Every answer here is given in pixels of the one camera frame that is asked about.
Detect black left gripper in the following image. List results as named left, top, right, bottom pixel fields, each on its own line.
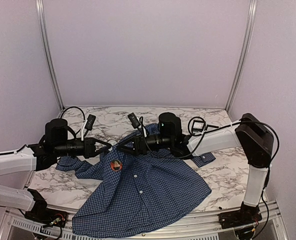
left=53, top=137, right=111, bottom=159

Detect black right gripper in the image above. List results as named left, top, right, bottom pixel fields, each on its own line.
left=116, top=132, right=173, bottom=156

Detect blue checked button shirt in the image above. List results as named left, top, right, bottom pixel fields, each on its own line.
left=55, top=122, right=217, bottom=238

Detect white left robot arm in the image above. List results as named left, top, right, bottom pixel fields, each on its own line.
left=0, top=118, right=112, bottom=223

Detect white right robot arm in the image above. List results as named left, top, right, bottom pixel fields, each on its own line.
left=117, top=112, right=281, bottom=224

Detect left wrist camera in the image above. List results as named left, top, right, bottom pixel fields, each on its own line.
left=80, top=114, right=96, bottom=141

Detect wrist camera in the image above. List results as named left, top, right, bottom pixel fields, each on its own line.
left=127, top=112, right=147, bottom=137
left=80, top=114, right=96, bottom=141

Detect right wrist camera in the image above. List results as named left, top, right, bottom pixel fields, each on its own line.
left=127, top=112, right=147, bottom=137

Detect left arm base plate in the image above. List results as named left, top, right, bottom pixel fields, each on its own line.
left=24, top=207, right=68, bottom=228

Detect aluminium front rail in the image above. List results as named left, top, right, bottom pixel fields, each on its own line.
left=0, top=200, right=289, bottom=240

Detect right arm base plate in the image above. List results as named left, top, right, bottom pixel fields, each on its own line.
left=218, top=202, right=263, bottom=229

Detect left aluminium frame post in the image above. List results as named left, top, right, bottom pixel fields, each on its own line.
left=35, top=0, right=65, bottom=111

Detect aluminium frame post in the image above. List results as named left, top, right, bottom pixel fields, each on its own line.
left=225, top=0, right=258, bottom=113
left=35, top=0, right=65, bottom=111

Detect right aluminium frame post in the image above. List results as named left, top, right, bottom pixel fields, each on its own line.
left=225, top=0, right=258, bottom=113

